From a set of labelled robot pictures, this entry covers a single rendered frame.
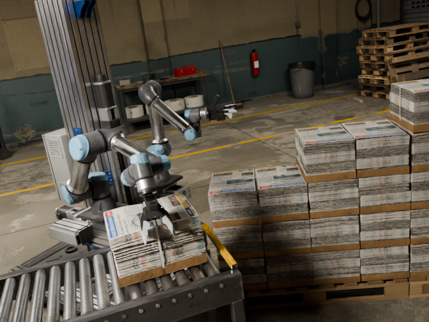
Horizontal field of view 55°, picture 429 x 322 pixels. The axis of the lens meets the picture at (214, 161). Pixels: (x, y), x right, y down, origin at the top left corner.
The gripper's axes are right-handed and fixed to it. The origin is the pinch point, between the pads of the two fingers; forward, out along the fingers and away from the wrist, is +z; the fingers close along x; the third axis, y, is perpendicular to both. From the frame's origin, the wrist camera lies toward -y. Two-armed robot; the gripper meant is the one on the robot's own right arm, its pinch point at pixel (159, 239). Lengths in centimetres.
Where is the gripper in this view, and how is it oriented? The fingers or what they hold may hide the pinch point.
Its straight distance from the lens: 164.7
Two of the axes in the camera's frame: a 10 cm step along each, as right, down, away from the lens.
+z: 2.7, 9.4, -1.9
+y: -2.1, 2.5, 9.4
